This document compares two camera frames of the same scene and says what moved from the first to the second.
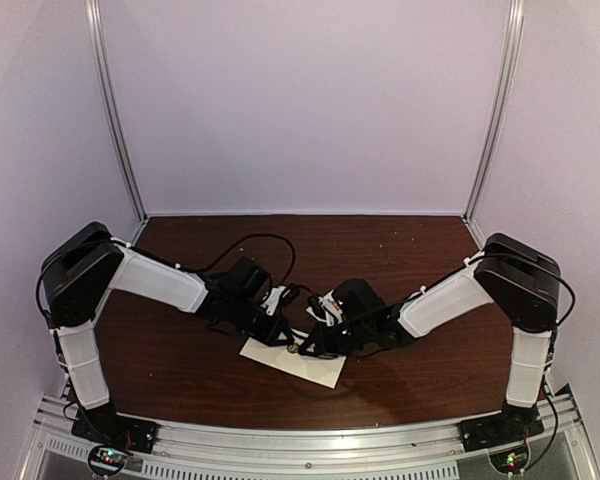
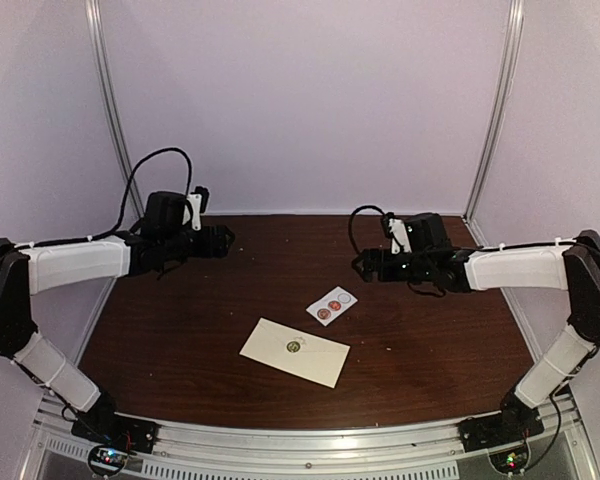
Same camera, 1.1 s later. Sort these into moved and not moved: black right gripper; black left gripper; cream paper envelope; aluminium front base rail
Moved: black right gripper; black left gripper
Not moved: cream paper envelope; aluminium front base rail
